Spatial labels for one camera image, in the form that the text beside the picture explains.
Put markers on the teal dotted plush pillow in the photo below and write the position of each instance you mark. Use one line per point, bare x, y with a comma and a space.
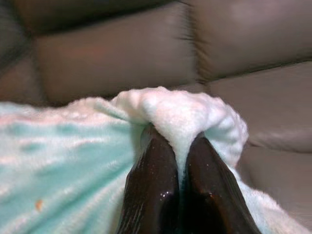
61, 158

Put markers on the grey-green leather sofa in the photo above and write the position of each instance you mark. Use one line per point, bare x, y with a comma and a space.
122, 56

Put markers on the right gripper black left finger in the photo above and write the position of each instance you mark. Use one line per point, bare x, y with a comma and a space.
151, 190

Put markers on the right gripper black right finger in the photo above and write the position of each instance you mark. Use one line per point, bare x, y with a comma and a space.
212, 200

